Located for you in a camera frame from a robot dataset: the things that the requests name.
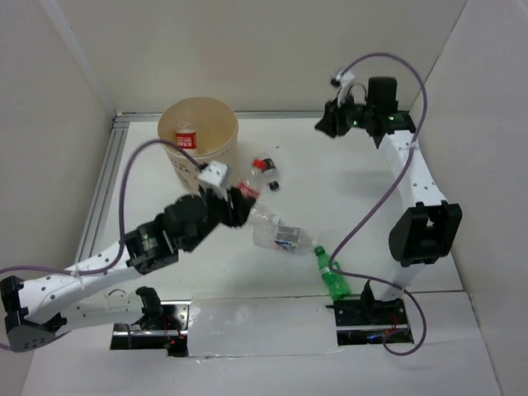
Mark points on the beige round paper bin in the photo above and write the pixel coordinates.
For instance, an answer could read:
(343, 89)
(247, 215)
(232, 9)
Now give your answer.
(204, 136)

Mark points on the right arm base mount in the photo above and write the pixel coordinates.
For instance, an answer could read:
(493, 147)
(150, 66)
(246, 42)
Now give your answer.
(365, 321)

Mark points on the small bottle black label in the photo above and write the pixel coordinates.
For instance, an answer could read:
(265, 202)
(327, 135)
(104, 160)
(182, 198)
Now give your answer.
(271, 173)

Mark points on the clear bottle white blue label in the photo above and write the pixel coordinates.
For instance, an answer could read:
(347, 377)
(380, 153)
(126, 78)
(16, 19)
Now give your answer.
(291, 240)

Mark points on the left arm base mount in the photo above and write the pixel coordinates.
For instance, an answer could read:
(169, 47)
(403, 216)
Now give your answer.
(160, 326)

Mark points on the small red label cola bottle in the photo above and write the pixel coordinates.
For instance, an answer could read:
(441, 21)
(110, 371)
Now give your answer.
(252, 183)

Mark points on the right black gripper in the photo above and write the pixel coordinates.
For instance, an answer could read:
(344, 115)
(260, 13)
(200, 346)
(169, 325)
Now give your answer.
(332, 117)

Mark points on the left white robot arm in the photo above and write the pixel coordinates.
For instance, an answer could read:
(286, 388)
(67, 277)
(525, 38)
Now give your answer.
(42, 310)

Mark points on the aluminium frame rail left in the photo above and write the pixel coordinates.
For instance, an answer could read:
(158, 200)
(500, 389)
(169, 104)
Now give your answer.
(101, 199)

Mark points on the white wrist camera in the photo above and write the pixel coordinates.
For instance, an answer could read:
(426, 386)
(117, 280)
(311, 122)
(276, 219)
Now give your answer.
(214, 174)
(342, 79)

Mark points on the large red label bottle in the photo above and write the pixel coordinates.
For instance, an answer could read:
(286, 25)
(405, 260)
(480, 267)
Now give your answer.
(186, 136)

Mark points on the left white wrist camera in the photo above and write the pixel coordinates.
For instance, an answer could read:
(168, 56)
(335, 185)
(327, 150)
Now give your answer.
(214, 174)

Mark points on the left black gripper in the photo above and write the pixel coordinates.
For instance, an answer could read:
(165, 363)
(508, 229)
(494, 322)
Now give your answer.
(237, 215)

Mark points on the green plastic bottle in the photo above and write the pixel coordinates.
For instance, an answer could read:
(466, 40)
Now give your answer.
(338, 287)

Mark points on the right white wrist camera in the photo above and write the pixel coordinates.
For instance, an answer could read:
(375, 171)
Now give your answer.
(342, 79)

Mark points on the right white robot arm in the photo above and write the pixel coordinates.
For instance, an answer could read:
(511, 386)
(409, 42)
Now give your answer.
(427, 228)

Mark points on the clear crushed bottle white cap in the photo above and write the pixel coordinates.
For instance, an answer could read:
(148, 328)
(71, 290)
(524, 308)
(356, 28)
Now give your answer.
(261, 215)

